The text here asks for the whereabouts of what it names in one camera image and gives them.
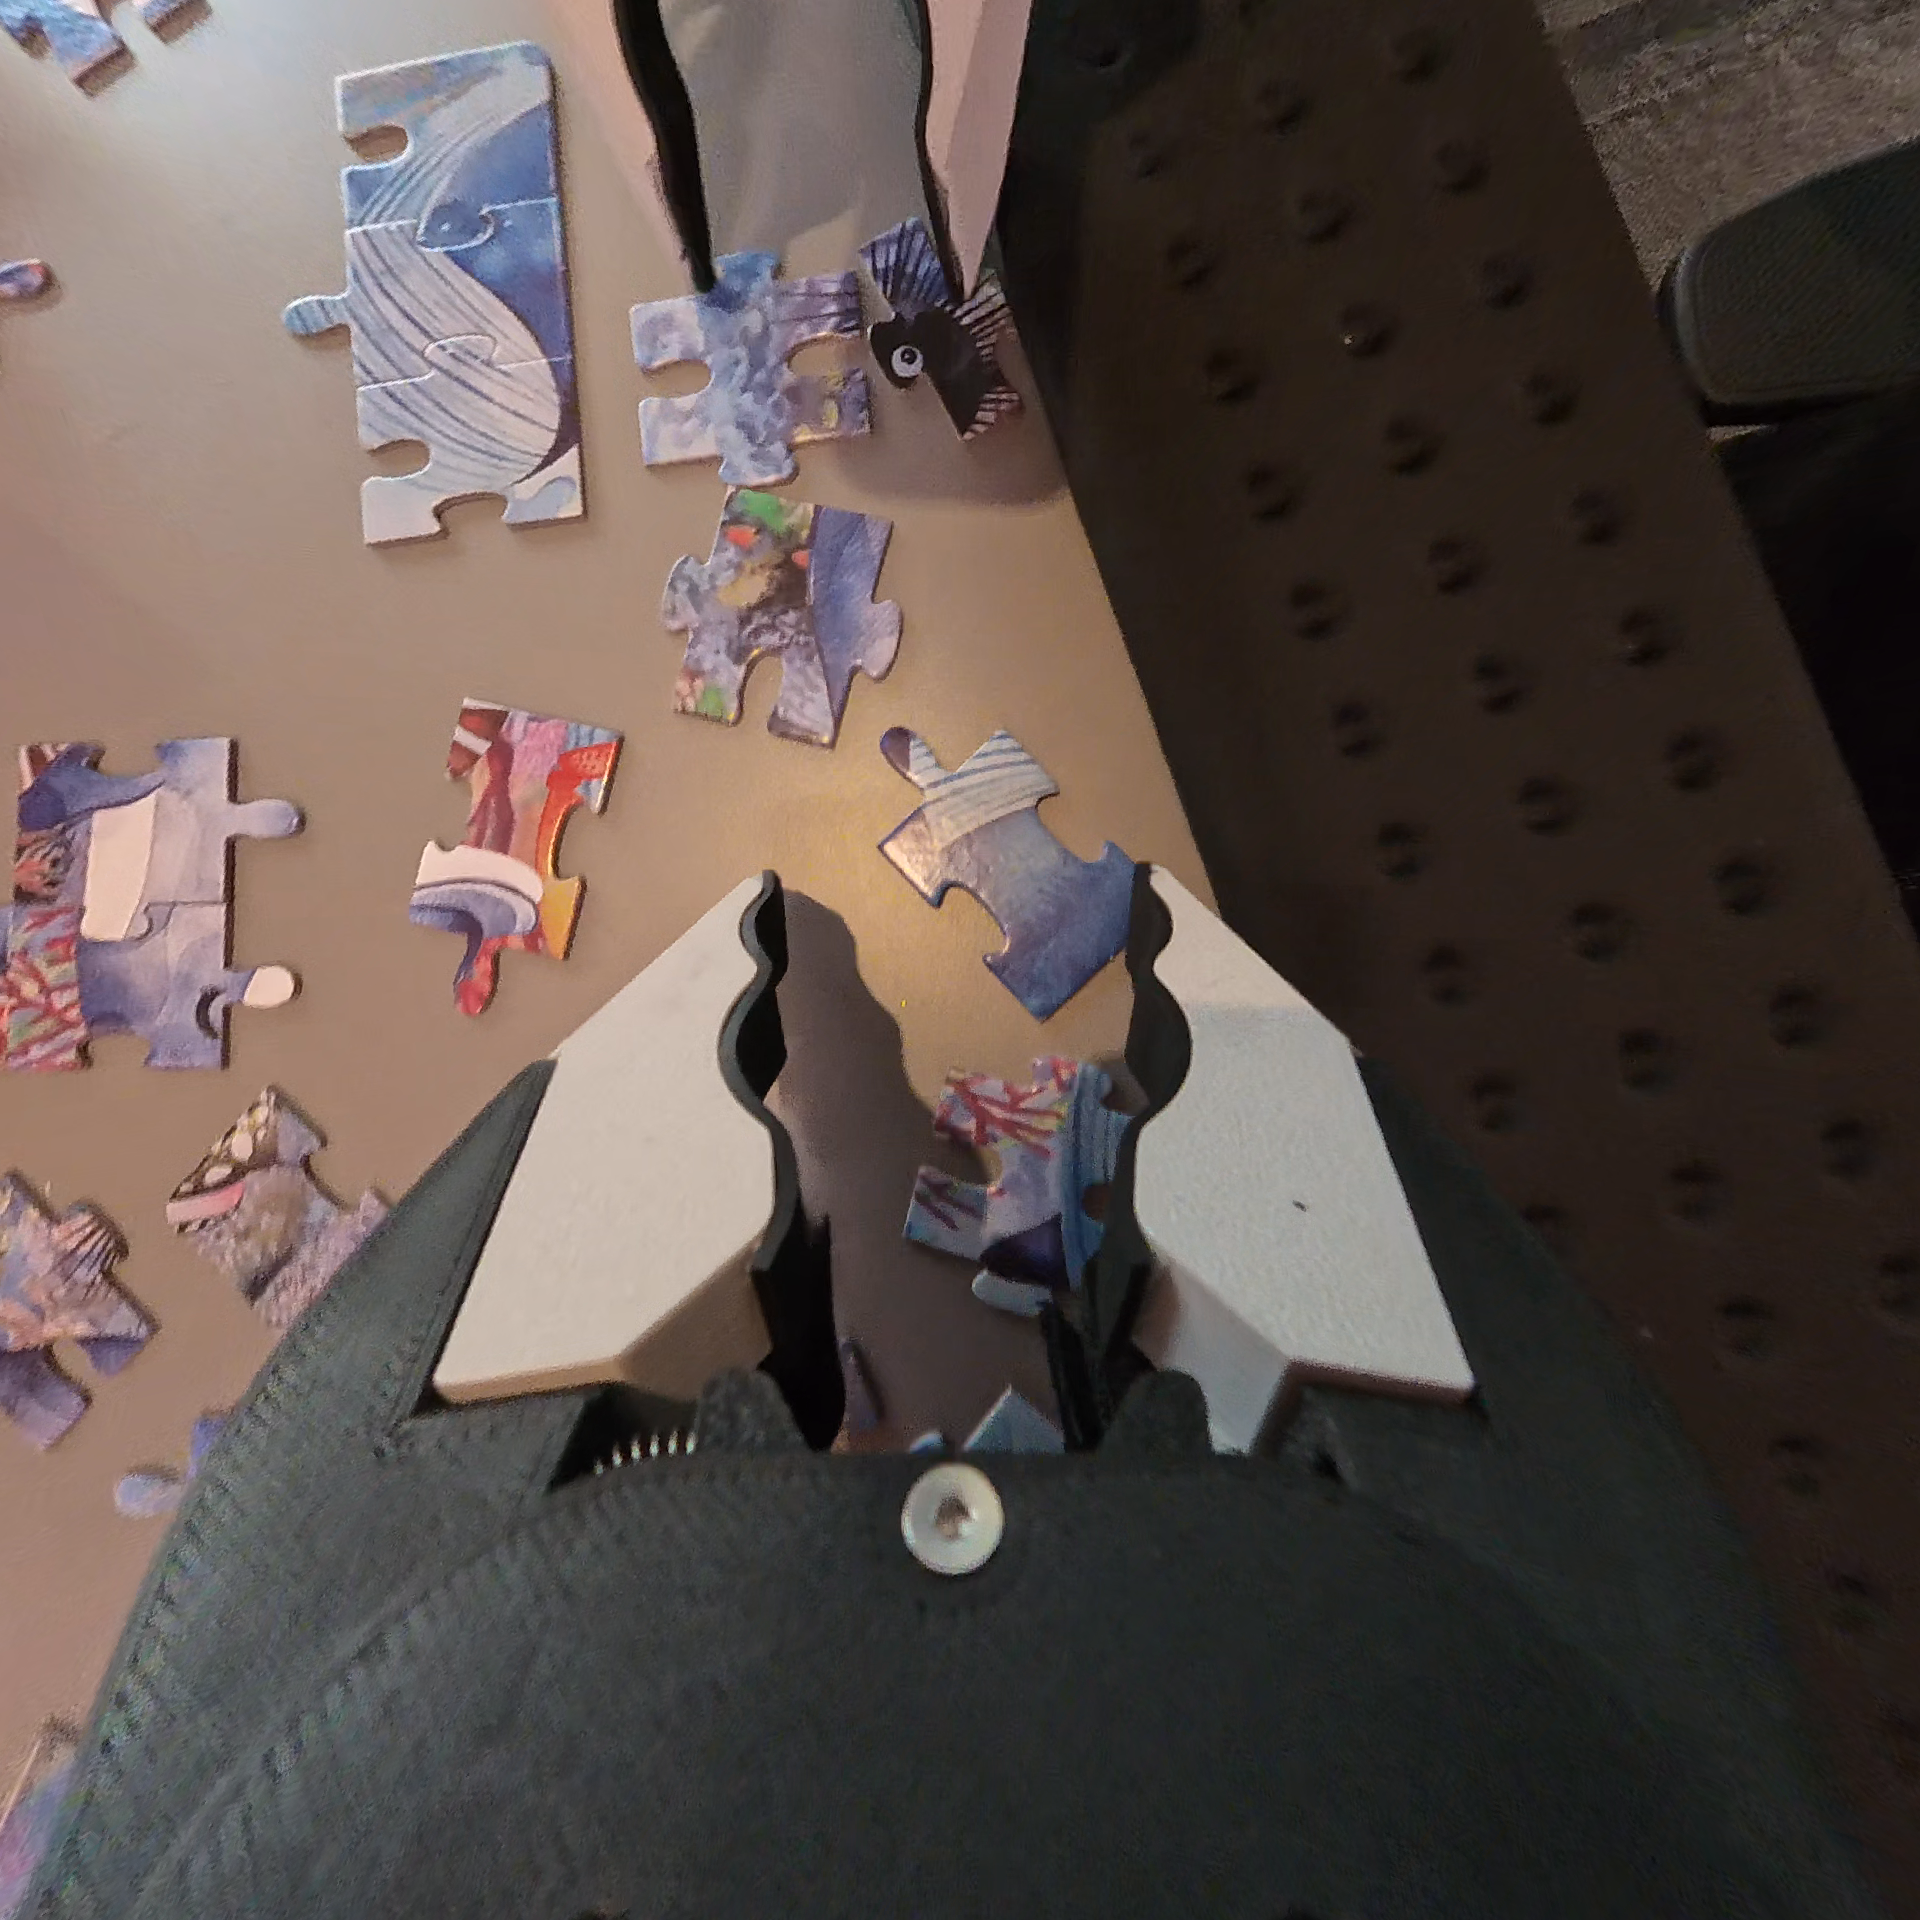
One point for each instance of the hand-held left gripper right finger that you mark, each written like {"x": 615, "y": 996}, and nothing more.
{"x": 1291, "y": 1200}

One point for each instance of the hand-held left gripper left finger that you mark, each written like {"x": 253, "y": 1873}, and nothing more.
{"x": 631, "y": 1200}

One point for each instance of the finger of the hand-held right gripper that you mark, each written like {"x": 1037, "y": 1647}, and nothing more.
{"x": 669, "y": 136}
{"x": 974, "y": 121}

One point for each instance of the light blue wave puzzle piece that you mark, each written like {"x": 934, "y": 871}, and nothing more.
{"x": 465, "y": 121}

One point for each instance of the blue mottled puzzle piece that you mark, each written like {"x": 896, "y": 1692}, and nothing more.
{"x": 736, "y": 376}

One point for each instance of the red sprig blue puzzle piece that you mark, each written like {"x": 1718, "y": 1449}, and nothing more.
{"x": 1035, "y": 1185}

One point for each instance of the blue striped puzzle piece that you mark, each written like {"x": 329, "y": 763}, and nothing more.
{"x": 449, "y": 301}

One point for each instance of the black white spotted puzzle piece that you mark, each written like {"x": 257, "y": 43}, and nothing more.
{"x": 271, "y": 1214}

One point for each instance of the red white banded puzzle piece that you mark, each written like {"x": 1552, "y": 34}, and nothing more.
{"x": 511, "y": 839}

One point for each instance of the purple blue puzzle piece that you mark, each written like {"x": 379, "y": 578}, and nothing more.
{"x": 59, "y": 1305}

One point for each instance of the blue white-patch puzzle piece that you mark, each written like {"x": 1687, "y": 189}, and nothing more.
{"x": 165, "y": 811}

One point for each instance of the pile of loose puzzle pieces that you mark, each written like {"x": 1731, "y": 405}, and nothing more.
{"x": 781, "y": 601}

